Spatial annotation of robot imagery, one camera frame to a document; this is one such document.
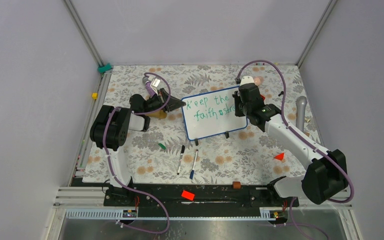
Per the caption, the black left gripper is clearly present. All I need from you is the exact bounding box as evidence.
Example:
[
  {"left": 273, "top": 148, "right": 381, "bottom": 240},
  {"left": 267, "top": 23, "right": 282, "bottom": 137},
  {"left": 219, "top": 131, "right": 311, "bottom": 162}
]
[{"left": 142, "top": 88, "right": 186, "bottom": 115}]

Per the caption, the blue framed whiteboard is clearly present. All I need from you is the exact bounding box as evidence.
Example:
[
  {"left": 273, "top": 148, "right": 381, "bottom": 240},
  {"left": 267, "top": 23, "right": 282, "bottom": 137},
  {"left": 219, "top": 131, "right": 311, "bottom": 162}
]
[{"left": 181, "top": 86, "right": 248, "bottom": 141}]

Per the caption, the green marker cap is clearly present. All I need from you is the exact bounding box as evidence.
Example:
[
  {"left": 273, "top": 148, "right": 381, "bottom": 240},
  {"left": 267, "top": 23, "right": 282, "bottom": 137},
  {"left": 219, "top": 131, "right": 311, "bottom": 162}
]
[{"left": 158, "top": 143, "right": 167, "bottom": 150}]

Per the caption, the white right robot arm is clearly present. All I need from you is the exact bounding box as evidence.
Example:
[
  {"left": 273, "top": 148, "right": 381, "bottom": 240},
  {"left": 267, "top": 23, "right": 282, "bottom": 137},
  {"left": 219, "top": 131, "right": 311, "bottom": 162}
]
[{"left": 233, "top": 83, "right": 350, "bottom": 206}]

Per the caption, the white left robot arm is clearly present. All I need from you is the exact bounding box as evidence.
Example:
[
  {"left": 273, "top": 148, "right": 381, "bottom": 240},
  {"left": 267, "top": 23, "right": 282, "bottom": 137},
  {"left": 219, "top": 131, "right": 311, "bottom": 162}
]
[{"left": 89, "top": 88, "right": 187, "bottom": 206}]

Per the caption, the black whiteboard marker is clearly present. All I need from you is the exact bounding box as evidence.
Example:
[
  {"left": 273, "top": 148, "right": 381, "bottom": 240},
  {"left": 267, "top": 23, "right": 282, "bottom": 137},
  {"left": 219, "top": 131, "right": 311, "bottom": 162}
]
[{"left": 176, "top": 145, "right": 186, "bottom": 175}]

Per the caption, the blue whiteboard marker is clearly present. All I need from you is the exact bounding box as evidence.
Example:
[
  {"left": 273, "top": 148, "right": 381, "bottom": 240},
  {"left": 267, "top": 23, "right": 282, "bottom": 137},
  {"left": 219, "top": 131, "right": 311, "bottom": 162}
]
[{"left": 189, "top": 149, "right": 199, "bottom": 180}]

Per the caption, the purple glitter microphone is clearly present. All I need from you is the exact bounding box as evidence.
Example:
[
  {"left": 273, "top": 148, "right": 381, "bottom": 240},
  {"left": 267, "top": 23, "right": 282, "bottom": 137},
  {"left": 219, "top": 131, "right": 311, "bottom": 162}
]
[{"left": 142, "top": 75, "right": 158, "bottom": 98}]

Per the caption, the pink microphone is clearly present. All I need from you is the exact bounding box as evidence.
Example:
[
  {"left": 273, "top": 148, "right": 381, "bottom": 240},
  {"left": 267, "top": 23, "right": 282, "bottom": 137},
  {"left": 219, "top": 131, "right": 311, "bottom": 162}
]
[{"left": 253, "top": 76, "right": 264, "bottom": 86}]

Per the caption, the floral patterned table mat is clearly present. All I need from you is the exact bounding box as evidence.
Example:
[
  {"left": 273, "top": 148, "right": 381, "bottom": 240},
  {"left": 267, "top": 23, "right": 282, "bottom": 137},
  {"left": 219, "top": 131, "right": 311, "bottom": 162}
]
[{"left": 81, "top": 64, "right": 335, "bottom": 186}]

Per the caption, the silver microphone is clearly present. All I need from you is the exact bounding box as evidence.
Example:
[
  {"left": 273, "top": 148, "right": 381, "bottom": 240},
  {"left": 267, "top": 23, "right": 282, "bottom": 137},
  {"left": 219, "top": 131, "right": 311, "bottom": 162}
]
[{"left": 295, "top": 96, "right": 308, "bottom": 132}]

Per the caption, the yellow small cube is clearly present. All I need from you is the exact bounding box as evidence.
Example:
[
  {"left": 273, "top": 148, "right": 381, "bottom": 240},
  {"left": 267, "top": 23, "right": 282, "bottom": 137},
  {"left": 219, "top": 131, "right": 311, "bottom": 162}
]
[{"left": 91, "top": 92, "right": 98, "bottom": 100}]

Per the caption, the red triangular block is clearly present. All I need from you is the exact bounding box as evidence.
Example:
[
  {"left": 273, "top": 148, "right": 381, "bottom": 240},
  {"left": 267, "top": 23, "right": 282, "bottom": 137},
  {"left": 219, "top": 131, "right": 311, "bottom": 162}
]
[{"left": 273, "top": 152, "right": 285, "bottom": 161}]

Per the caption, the teal corner clamp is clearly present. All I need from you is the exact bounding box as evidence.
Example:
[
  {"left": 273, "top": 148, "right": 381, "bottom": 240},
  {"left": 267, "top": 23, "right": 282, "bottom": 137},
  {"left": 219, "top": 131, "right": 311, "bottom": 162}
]
[{"left": 97, "top": 63, "right": 113, "bottom": 74}]

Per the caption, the brown small block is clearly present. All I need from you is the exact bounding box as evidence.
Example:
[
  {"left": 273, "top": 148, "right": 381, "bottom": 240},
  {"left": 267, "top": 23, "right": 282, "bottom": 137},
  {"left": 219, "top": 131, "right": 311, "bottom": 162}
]
[{"left": 232, "top": 181, "right": 242, "bottom": 190}]

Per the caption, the red flat card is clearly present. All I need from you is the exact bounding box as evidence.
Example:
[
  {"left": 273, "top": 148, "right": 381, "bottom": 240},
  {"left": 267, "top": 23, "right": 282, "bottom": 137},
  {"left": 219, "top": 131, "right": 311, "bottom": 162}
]
[{"left": 181, "top": 190, "right": 195, "bottom": 201}]

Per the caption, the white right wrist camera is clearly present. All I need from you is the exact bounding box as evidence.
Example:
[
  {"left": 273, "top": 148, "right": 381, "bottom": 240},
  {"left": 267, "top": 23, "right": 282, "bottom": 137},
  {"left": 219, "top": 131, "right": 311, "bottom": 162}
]
[{"left": 239, "top": 75, "right": 255, "bottom": 87}]

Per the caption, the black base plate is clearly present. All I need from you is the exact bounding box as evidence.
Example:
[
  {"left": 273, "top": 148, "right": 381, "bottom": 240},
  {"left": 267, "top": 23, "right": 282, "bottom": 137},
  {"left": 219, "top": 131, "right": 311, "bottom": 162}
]
[{"left": 70, "top": 177, "right": 299, "bottom": 220}]

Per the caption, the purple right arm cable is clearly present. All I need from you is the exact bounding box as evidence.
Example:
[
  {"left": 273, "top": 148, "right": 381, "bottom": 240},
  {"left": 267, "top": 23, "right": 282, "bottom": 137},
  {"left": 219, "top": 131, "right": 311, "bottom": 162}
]
[{"left": 235, "top": 59, "right": 356, "bottom": 240}]

